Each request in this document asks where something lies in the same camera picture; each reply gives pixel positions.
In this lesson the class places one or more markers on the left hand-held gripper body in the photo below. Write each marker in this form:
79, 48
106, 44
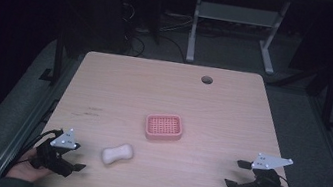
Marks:
53, 156

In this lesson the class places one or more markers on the white soap bar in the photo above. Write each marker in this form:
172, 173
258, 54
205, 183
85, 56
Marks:
117, 154

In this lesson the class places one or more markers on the pink soap dish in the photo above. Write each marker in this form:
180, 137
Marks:
163, 127

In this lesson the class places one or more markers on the person's left hand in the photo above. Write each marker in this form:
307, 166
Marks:
26, 167

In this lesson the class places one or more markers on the white metal table frame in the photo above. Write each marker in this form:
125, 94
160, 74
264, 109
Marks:
238, 14

